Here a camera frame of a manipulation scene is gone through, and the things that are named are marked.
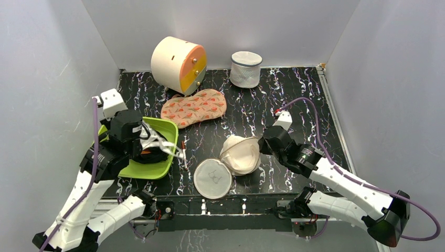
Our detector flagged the white bra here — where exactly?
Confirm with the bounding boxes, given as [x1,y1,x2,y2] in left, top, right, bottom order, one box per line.
[140,123,183,160]

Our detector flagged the round white mesh laundry bag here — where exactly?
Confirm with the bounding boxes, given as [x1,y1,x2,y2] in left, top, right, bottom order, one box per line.
[193,135,261,200]

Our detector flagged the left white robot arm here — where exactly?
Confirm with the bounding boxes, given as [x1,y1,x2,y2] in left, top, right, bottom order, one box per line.
[32,110,157,251]

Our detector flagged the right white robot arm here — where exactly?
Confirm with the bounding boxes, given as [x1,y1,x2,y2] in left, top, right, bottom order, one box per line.
[258,125,410,247]

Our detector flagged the black clothing in basin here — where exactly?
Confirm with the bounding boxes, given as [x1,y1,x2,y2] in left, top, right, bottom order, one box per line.
[133,147,169,164]

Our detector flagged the green plastic basin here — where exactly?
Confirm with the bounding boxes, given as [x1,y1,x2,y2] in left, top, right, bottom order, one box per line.
[81,117,178,183]

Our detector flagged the red white marker pen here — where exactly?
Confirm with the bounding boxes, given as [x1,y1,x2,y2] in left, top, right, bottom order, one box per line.
[181,141,189,171]

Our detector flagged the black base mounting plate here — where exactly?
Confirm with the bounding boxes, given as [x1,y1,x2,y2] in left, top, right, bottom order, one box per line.
[123,193,331,233]

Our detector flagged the white mesh cylinder basket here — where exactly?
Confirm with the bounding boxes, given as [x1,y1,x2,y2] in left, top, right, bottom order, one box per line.
[229,51,263,88]

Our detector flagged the floral pink mesh pouch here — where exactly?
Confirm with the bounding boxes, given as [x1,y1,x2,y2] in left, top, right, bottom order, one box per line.
[161,89,227,129]

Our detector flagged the round cream drawer box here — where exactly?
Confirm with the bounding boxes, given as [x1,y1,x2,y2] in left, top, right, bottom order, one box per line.
[151,36,207,96]

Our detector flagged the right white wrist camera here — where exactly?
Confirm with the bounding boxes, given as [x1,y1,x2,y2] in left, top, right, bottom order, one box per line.
[273,110,292,131]

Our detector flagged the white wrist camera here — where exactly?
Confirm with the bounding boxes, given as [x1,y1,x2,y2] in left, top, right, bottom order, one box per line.
[273,110,292,131]
[96,89,128,121]

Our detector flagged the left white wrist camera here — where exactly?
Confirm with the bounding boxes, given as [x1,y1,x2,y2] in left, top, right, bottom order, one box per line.
[96,89,128,121]

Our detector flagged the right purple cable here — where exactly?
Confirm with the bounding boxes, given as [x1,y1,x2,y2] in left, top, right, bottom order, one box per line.
[274,97,441,242]

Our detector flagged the purple cable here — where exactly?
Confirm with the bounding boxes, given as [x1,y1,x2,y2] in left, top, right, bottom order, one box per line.
[39,97,100,252]
[274,97,441,242]

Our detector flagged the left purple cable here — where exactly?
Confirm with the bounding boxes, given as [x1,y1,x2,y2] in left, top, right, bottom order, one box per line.
[39,97,100,252]

